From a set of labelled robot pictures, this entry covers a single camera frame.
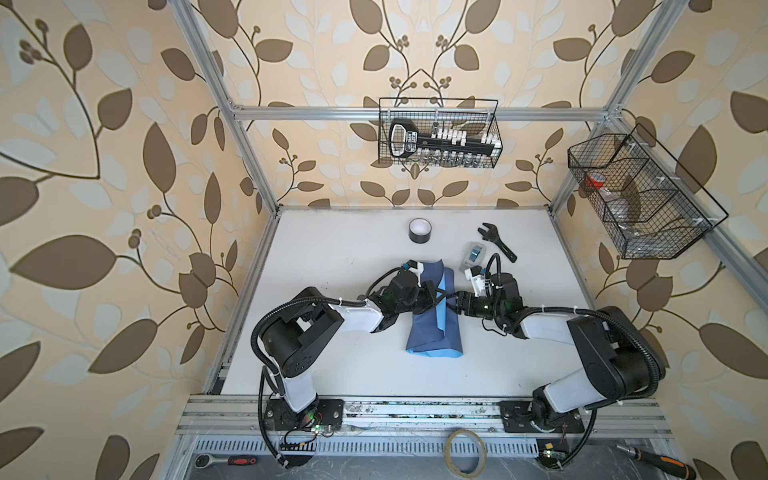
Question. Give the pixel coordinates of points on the right wire basket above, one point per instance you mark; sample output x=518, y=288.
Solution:
x=652, y=206

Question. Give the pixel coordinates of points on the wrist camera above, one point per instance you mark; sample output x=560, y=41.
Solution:
x=415, y=267
x=476, y=275

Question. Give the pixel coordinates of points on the black adjustable wrench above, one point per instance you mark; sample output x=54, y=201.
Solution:
x=489, y=232

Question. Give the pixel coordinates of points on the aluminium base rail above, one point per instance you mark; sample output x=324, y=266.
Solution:
x=371, y=415

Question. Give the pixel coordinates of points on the red handled ratchet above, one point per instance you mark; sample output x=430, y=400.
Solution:
x=203, y=461

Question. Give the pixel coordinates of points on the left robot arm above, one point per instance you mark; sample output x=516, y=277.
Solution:
x=290, y=338

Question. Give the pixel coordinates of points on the black tape roll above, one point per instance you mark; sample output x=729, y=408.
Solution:
x=420, y=230

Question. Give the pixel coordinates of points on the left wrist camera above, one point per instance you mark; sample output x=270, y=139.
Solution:
x=415, y=267

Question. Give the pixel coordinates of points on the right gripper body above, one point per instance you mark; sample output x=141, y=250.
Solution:
x=484, y=307

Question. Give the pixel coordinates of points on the wire basket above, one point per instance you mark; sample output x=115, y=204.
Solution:
x=652, y=206
x=476, y=116

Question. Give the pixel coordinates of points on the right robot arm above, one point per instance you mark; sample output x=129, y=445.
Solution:
x=617, y=362

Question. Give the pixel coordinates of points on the white tape dispenser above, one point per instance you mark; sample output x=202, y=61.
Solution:
x=473, y=255

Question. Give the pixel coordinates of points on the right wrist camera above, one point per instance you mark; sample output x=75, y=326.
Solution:
x=476, y=275

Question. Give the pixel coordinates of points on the socket set holder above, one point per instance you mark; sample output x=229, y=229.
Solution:
x=404, y=140

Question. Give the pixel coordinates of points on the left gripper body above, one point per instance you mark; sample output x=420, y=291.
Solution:
x=412, y=305

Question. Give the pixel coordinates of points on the red object in basket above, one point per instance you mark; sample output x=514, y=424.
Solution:
x=594, y=181

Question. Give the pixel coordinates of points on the back wire basket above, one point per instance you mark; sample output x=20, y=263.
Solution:
x=476, y=116

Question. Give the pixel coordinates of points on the orange handled screwdriver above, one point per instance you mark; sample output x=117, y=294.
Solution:
x=668, y=465

